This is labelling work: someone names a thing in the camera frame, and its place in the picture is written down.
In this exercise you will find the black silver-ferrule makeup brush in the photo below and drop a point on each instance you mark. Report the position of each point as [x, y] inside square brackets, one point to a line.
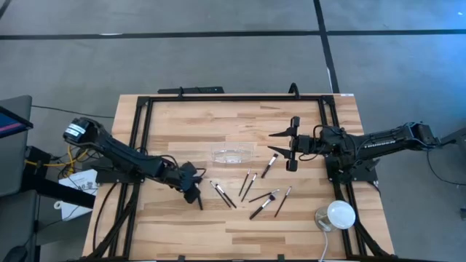
[220, 194]
[249, 187]
[226, 196]

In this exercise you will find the clear acrylic organizer container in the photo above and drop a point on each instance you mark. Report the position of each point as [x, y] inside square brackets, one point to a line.
[233, 154]

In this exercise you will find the black power strip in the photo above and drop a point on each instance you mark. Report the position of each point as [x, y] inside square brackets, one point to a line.
[196, 90]

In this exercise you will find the large-head black makeup brush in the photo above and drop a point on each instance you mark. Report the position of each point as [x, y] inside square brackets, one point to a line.
[269, 165]
[262, 207]

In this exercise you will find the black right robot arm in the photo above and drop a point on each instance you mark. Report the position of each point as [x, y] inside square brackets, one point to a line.
[382, 142]

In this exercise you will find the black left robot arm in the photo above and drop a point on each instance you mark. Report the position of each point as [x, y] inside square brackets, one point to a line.
[120, 156]

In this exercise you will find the computer monitor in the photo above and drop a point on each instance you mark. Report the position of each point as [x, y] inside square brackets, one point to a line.
[14, 122]

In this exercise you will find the black clamp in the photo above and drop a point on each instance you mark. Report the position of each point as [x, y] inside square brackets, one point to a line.
[294, 91]

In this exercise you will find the thin black makeup brush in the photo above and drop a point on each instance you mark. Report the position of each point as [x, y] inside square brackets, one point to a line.
[264, 195]
[244, 182]
[283, 202]

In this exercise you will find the black aluminium table frame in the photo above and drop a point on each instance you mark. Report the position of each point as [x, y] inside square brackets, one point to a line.
[236, 98]

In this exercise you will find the white paper sheet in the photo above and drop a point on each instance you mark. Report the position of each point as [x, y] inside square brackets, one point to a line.
[73, 209]
[82, 180]

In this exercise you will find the white dome table lamp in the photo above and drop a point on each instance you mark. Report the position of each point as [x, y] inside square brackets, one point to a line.
[340, 214]

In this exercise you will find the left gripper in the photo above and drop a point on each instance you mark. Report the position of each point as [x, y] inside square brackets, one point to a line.
[190, 182]

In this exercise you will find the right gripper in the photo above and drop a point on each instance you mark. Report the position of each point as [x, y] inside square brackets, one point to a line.
[295, 145]

